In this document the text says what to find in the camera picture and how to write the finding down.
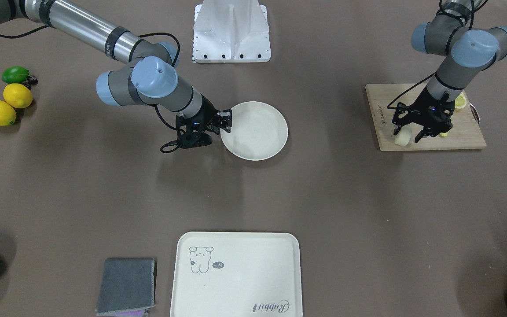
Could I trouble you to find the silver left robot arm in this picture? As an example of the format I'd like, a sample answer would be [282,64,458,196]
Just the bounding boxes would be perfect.
[388,0,507,142]

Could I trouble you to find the cream round plate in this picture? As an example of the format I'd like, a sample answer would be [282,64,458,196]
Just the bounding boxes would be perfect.
[220,102,289,161]

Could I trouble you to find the purple cloth under grey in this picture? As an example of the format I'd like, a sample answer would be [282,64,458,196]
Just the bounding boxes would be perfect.
[103,309,149,317]

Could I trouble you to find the white steamed bun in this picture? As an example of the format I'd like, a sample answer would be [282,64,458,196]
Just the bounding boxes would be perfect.
[394,125,412,147]

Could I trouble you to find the yellow lemon near pepper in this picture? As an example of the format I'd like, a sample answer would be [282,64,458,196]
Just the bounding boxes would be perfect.
[3,84,33,109]

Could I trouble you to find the cream rabbit tray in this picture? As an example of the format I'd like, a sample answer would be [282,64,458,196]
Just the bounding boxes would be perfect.
[170,232,303,317]

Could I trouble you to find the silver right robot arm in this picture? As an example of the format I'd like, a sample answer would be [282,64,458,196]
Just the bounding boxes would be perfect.
[0,0,233,153]

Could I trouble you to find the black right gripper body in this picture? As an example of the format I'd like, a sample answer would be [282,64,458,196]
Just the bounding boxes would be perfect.
[176,98,233,149]

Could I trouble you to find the wooden cutting board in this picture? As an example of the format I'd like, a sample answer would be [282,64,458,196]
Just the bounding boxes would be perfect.
[365,84,486,152]

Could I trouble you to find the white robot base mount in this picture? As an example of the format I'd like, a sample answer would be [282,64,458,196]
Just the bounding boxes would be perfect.
[192,0,272,63]

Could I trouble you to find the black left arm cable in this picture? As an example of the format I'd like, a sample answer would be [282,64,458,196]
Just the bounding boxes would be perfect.
[387,0,478,110]

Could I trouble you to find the dark purple toy grapes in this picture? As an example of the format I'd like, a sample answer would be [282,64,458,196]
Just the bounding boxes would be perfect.
[21,75,38,90]

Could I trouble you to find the lemon slice front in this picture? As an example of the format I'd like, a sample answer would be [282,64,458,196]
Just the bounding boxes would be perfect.
[454,92,469,110]

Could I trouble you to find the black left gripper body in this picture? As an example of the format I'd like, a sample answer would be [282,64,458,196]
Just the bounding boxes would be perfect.
[392,88,455,133]

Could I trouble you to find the grey folded cloth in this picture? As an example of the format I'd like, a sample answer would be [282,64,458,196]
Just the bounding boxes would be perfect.
[96,258,156,317]

